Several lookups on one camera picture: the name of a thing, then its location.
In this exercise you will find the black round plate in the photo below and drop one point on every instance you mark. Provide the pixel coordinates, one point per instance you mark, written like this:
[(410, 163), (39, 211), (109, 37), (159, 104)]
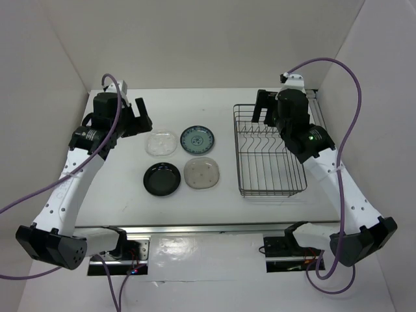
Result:
[(162, 179)]

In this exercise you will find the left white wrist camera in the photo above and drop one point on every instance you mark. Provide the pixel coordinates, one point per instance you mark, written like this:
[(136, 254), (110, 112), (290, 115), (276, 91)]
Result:
[(119, 85)]

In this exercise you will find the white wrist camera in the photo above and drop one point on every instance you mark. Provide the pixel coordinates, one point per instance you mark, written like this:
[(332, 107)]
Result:
[(119, 85), (292, 81)]

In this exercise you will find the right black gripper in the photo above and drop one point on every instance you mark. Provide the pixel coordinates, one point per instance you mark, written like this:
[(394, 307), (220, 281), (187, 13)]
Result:
[(264, 99)]

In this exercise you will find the clear textured glass plate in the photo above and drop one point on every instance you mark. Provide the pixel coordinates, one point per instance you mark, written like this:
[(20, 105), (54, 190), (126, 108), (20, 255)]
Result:
[(161, 143)]

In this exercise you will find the blue patterned ceramic plate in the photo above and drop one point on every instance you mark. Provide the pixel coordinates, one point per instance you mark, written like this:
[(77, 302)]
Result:
[(197, 140)]

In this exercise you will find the metal wire dish rack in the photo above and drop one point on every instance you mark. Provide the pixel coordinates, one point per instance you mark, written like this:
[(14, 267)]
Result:
[(265, 167)]

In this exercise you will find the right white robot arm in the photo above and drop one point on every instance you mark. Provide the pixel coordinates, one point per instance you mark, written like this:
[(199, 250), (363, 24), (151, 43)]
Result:
[(362, 229)]

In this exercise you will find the aluminium side rail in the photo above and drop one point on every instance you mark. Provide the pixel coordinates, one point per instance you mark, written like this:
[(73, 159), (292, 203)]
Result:
[(314, 108)]

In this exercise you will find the aluminium front rail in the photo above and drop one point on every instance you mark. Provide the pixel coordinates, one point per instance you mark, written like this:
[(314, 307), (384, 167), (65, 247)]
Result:
[(206, 229)]

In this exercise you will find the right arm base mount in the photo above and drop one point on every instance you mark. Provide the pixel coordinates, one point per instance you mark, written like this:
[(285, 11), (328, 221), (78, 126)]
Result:
[(280, 256)]

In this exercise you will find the smoky translucent square plate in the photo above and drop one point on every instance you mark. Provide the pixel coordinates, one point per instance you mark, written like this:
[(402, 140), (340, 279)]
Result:
[(201, 173)]

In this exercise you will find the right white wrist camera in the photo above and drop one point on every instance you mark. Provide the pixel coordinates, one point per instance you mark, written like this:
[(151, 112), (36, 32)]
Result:
[(292, 81)]

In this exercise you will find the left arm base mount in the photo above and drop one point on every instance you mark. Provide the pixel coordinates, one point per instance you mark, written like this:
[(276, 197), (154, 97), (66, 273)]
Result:
[(134, 259)]

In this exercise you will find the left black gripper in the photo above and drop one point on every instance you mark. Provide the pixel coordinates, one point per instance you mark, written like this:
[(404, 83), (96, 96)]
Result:
[(138, 124)]

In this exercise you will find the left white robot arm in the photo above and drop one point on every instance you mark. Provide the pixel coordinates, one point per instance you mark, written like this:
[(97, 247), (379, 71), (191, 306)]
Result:
[(52, 237)]

